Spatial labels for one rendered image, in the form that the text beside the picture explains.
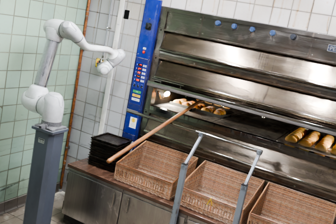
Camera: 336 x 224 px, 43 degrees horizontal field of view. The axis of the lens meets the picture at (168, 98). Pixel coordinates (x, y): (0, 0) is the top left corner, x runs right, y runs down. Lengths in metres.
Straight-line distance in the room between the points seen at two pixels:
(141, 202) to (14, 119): 1.35
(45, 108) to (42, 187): 0.63
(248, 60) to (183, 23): 0.69
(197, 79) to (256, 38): 0.63
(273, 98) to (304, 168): 0.61
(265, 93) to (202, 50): 0.66
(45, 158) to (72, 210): 0.78
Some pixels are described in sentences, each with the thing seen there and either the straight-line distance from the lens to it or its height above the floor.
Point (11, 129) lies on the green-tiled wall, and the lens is 4.02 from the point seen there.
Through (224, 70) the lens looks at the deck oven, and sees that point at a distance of 3.69.
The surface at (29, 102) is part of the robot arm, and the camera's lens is 3.49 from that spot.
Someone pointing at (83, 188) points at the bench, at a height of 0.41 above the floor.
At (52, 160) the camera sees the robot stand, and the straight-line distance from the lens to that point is 3.46.
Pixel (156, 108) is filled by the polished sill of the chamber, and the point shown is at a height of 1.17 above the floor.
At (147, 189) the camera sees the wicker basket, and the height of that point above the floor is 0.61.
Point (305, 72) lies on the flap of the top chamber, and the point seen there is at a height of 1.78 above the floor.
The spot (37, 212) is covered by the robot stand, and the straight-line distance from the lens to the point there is 3.61.
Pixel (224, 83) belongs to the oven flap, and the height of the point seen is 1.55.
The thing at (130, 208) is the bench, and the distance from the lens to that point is 3.66.
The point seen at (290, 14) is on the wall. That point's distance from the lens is 3.56.
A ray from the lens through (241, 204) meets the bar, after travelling 3.15.
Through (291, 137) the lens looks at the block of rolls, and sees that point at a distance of 3.74.
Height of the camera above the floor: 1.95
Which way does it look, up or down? 10 degrees down
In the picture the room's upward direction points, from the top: 11 degrees clockwise
